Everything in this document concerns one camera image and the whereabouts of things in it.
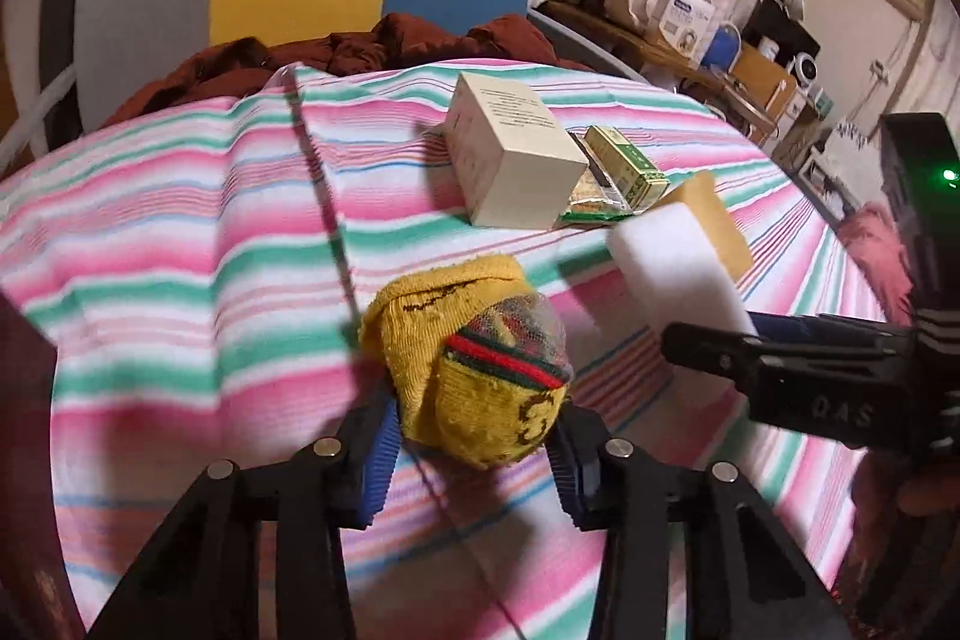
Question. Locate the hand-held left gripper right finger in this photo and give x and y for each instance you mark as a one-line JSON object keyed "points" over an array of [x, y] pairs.
{"points": [[566, 482]]}

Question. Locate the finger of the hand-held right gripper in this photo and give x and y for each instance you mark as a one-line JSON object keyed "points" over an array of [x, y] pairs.
{"points": [[825, 326], [712, 351]]}

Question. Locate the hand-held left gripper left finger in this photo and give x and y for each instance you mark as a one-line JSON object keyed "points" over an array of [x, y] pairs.
{"points": [[379, 467]]}

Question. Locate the white sponge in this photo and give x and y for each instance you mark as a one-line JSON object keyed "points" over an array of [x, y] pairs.
{"points": [[675, 265]]}

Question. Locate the yellow sock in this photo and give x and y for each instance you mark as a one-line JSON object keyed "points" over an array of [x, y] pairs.
{"points": [[465, 400]]}

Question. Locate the storage box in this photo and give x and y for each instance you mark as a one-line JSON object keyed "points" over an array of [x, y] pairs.
{"points": [[30, 460]]}

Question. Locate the person's right hand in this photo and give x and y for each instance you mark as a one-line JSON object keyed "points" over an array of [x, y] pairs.
{"points": [[930, 490]]}

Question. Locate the tan sponge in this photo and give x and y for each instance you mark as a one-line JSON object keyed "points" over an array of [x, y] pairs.
{"points": [[724, 227]]}

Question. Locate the small green box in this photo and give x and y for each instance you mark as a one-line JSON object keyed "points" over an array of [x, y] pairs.
{"points": [[626, 160]]}

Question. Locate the beige cardboard box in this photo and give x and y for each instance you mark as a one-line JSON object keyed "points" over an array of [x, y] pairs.
{"points": [[510, 153]]}

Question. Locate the blue container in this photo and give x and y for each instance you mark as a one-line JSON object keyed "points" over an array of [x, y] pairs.
{"points": [[721, 51]]}

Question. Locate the black device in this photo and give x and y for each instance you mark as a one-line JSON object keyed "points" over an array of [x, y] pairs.
{"points": [[780, 25]]}

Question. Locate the wooden desk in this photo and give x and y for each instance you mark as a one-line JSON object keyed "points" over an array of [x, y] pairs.
{"points": [[622, 40]]}

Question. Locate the white blue printed box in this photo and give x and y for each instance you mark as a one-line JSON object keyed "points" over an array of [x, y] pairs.
{"points": [[682, 21]]}

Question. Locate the dark red quilt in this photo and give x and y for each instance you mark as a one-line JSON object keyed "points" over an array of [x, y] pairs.
{"points": [[420, 44]]}

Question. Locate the white bed frame rail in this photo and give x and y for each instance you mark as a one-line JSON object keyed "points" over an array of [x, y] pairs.
{"points": [[37, 111]]}

